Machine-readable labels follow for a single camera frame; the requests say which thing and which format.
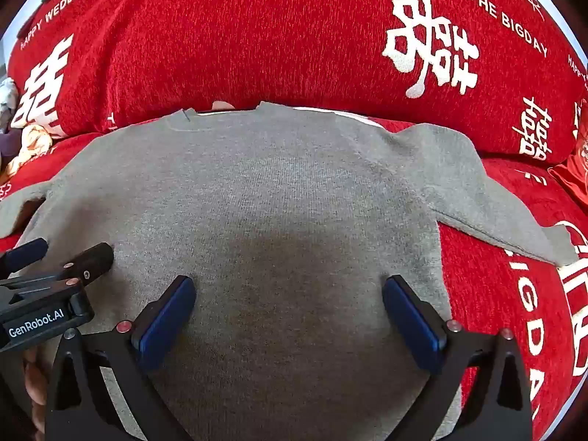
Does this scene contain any red patterned cushion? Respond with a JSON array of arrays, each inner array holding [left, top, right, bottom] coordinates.
[[548, 98, 588, 214]]

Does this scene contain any cream crumpled cloth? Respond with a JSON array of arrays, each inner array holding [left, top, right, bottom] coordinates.
[[0, 124, 57, 184]]

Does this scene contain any dark purple cloth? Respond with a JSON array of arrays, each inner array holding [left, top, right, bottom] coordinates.
[[0, 129, 24, 159]]

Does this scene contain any grey floral cloth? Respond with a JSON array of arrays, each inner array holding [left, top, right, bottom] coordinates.
[[0, 77, 19, 130]]

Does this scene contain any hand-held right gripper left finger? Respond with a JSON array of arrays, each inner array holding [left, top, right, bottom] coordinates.
[[44, 275, 198, 441]]

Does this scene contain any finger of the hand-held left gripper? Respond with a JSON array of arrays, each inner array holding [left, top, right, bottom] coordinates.
[[0, 238, 49, 277], [60, 243, 115, 286]]

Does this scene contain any grey knit sweater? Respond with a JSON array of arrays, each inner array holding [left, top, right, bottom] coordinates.
[[0, 101, 580, 441]]

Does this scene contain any red printed sofa cover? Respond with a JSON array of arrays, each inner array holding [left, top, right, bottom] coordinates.
[[0, 0, 588, 441]]

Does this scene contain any person's left hand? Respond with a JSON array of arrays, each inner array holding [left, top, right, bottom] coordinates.
[[23, 347, 47, 433]]

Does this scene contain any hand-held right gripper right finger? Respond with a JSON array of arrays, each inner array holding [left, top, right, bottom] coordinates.
[[382, 275, 534, 441]]

